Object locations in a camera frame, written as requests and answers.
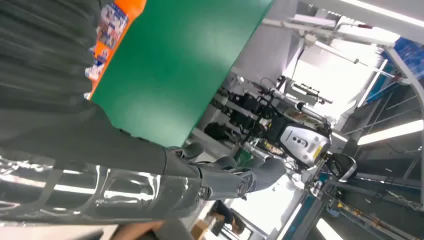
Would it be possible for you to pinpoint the green desk mat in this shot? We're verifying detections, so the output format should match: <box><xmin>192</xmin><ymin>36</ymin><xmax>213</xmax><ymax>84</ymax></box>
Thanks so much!
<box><xmin>91</xmin><ymin>0</ymin><xmax>276</xmax><ymax>149</ymax></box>

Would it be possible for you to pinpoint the black silver humanoid robot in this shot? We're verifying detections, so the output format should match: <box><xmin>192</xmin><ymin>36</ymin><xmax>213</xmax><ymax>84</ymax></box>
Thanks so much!
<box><xmin>203</xmin><ymin>76</ymin><xmax>359</xmax><ymax>184</ymax></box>

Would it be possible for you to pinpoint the white metal frame stand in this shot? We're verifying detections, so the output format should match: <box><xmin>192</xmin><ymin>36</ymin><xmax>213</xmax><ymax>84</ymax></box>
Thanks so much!
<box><xmin>261</xmin><ymin>13</ymin><xmax>424</xmax><ymax>110</ymax></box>

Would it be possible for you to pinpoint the seated person in background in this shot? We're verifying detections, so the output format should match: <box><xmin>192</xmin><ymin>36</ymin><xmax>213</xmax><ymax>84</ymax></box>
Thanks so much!
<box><xmin>211</xmin><ymin>200</ymin><xmax>248</xmax><ymax>235</ymax></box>

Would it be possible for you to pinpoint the brown cardboard box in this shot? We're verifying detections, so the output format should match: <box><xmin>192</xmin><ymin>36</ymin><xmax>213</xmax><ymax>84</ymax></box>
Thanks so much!
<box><xmin>190</xmin><ymin>219</ymin><xmax>212</xmax><ymax>240</ymax></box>

